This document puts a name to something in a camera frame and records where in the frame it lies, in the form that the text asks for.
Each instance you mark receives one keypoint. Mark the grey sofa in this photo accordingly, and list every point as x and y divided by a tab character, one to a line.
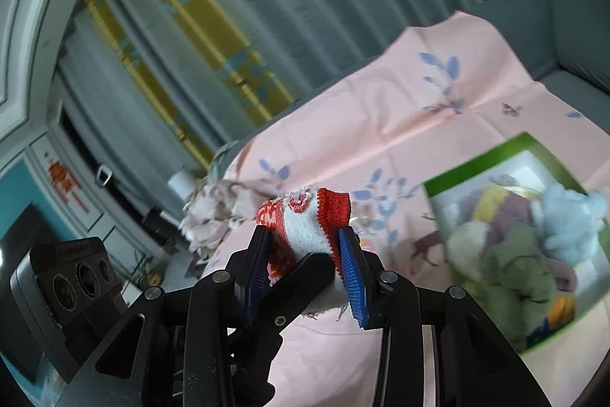
514	25

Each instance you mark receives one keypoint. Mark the mauve knitted towel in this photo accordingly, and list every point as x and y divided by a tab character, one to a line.
517	209

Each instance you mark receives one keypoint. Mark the pink printed bed sheet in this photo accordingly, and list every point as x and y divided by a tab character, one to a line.
381	125

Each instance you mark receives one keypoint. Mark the red figure sticker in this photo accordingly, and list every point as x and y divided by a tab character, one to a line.
62	180

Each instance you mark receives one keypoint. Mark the light blue plush toy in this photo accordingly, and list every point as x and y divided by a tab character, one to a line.
567	221

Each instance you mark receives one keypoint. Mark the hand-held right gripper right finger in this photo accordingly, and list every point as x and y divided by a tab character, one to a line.
352	278

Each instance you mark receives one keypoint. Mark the green cardboard box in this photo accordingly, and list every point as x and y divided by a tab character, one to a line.
476	164

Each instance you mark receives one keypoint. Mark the mesh bath pouf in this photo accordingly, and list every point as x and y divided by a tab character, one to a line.
519	278

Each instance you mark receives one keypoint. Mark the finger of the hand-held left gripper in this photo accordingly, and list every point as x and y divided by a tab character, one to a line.
290	297

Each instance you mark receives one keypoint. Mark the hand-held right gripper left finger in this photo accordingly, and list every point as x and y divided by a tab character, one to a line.
255	278

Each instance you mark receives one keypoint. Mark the white and teal cabinet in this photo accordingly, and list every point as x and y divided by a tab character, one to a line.
95	216

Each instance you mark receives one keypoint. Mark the beige crumpled cloth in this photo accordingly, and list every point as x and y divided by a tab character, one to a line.
214	216

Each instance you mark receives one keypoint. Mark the white cylinder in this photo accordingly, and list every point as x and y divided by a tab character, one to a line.
180	183

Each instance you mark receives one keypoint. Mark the red and white sock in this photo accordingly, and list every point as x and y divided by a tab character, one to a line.
305	235

